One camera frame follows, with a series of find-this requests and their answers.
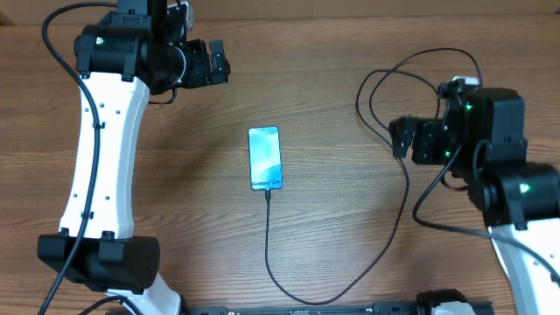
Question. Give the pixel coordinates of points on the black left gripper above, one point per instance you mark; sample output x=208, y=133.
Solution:
x=201, y=75

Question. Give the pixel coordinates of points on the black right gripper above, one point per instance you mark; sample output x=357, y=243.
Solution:
x=424, y=131

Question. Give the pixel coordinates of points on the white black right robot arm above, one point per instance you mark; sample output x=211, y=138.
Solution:
x=480, y=139

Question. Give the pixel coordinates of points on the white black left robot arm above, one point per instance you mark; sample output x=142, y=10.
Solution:
x=138, y=50

